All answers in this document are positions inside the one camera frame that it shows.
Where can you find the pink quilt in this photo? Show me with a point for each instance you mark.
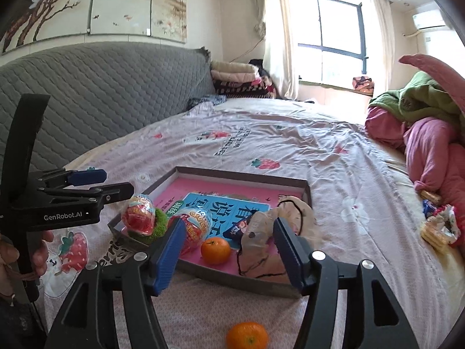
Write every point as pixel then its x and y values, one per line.
pixel 432 152

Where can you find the green blanket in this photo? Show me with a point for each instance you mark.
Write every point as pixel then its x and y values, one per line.
pixel 417 98

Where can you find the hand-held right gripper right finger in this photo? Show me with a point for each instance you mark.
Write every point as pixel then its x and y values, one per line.
pixel 288 254

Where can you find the white air conditioner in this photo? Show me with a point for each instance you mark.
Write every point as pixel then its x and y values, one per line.
pixel 430 20

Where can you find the small blue packet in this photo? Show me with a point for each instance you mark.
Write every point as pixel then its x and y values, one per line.
pixel 428 209

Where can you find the strawberry printed bedsheet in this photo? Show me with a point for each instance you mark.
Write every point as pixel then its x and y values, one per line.
pixel 290 145

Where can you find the window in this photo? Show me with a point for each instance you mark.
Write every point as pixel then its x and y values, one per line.
pixel 334 36

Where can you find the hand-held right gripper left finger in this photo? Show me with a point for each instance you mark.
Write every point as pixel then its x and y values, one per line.
pixel 170 251

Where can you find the dark blue snack packet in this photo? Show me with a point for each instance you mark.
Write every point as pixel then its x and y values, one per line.
pixel 236 231

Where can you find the cream folded blanket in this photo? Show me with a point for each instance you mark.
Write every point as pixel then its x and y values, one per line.
pixel 232 69

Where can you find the orange tangerine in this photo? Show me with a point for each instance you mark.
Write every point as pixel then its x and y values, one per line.
pixel 247 336
pixel 215 251

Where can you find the pink and blue book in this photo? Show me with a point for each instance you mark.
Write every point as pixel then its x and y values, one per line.
pixel 203 189

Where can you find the rose quilted mat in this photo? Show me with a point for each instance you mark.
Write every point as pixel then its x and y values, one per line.
pixel 439 72

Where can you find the egg-shaped toy packet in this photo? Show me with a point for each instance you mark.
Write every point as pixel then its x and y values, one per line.
pixel 196 225
pixel 140 214

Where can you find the person's left hand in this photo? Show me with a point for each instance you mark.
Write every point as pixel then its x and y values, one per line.
pixel 41 254

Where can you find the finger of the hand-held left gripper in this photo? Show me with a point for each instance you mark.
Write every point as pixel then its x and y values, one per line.
pixel 116 191
pixel 87 177

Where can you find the floral wall panel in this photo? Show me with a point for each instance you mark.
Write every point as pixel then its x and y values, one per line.
pixel 109 3

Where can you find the dark patterned folded blanket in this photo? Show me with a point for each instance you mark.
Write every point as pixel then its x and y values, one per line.
pixel 243 88

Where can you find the brown biscuit packet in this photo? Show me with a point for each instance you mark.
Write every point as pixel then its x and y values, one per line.
pixel 430 196

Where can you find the folded patterned cloth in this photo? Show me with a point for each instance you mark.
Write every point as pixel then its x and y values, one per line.
pixel 362 83

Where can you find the yellow biscuit packet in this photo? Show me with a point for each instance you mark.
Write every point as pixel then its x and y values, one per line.
pixel 439 229

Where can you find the grey shallow cardboard box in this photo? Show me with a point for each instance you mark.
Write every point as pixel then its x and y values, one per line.
pixel 254 283

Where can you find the cream curtain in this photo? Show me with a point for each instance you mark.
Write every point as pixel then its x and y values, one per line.
pixel 381 43
pixel 276 36

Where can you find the dark floral cloth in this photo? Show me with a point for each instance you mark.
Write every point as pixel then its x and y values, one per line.
pixel 207 102

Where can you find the grey quilted headboard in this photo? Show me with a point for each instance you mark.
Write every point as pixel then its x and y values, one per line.
pixel 109 98

